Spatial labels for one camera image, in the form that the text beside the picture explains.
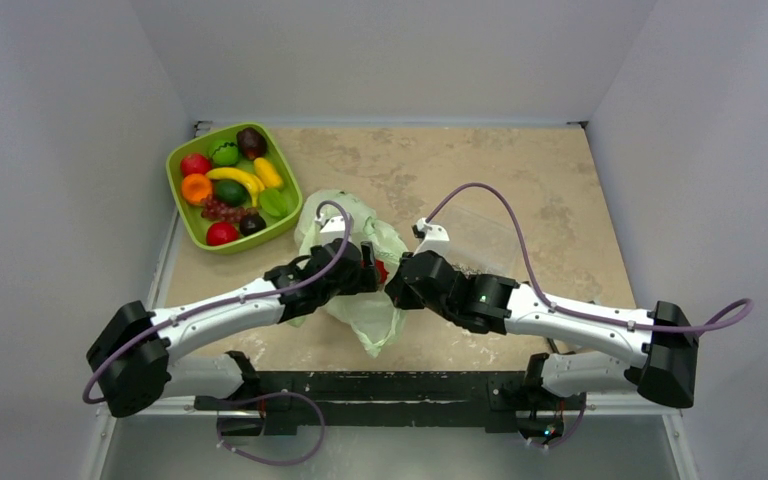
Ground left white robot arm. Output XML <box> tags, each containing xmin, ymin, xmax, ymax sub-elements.
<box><xmin>82</xmin><ymin>239</ymin><xmax>381</xmax><ymax>418</ymax></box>

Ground red fake tomato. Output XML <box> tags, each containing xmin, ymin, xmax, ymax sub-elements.
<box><xmin>375</xmin><ymin>260</ymin><xmax>388</xmax><ymax>285</ymax></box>

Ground dark fake plum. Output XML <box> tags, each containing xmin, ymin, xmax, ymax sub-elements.
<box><xmin>238</xmin><ymin>213</ymin><xmax>267</xmax><ymax>237</ymax></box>

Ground light green fake starfruit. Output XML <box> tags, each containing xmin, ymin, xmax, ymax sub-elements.
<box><xmin>259</xmin><ymin>188</ymin><xmax>289</xmax><ymax>219</ymax></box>

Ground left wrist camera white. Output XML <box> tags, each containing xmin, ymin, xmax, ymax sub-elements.
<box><xmin>316</xmin><ymin>215</ymin><xmax>352</xmax><ymax>245</ymax></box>

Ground red fake apple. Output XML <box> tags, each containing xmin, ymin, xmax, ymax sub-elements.
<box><xmin>179</xmin><ymin>153</ymin><xmax>213</xmax><ymax>177</ymax></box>

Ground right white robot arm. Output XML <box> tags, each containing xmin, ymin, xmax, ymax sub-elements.
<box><xmin>385</xmin><ymin>251</ymin><xmax>699</xmax><ymax>409</ymax></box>

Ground yellow fake banana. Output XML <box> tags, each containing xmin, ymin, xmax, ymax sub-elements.
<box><xmin>206</xmin><ymin>167</ymin><xmax>265</xmax><ymax>208</ymax></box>

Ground green fake watermelon ball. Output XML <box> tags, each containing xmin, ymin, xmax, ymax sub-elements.
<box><xmin>208</xmin><ymin>139</ymin><xmax>241</xmax><ymax>168</ymax></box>

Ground black aluminium base frame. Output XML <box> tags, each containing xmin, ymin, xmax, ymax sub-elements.
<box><xmin>97</xmin><ymin>367</ymin><xmax>682</xmax><ymax>439</ymax></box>

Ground dark green fake avocado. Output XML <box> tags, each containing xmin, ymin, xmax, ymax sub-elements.
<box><xmin>213</xmin><ymin>179</ymin><xmax>249</xmax><ymax>207</ymax></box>

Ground green plastic tray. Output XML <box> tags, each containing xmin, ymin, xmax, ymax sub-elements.
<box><xmin>166</xmin><ymin>123</ymin><xmax>304</xmax><ymax>254</ymax></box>

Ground yellow fake lemon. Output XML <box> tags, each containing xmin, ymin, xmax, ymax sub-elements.
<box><xmin>253</xmin><ymin>157</ymin><xmax>285</xmax><ymax>190</ymax></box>

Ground fake red grapes bunch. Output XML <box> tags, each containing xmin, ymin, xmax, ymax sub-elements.
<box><xmin>201</xmin><ymin>195</ymin><xmax>258</xmax><ymax>223</ymax></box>

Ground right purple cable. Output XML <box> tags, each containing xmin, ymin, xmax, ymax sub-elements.
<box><xmin>417</xmin><ymin>182</ymin><xmax>754</xmax><ymax>451</ymax></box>

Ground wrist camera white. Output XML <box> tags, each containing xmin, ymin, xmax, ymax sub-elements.
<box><xmin>412</xmin><ymin>217</ymin><xmax>450</xmax><ymax>257</ymax></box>
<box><xmin>316</xmin><ymin>215</ymin><xmax>352</xmax><ymax>245</ymax></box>

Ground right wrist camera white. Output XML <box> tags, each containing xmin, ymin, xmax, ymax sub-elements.
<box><xmin>412</xmin><ymin>217</ymin><xmax>450</xmax><ymax>257</ymax></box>

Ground red fake pomegranate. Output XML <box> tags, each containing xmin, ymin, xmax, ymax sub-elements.
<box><xmin>205</xmin><ymin>222</ymin><xmax>240</xmax><ymax>247</ymax></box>

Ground orange fake fruit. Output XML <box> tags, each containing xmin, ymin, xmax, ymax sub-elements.
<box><xmin>179</xmin><ymin>173</ymin><xmax>213</xmax><ymax>206</ymax></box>

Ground pale green plastic bag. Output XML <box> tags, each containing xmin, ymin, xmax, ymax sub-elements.
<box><xmin>294</xmin><ymin>189</ymin><xmax>407</xmax><ymax>358</ymax></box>

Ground dark maroon fake fruit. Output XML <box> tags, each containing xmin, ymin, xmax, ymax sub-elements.
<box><xmin>236</xmin><ymin>127</ymin><xmax>268</xmax><ymax>160</ymax></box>

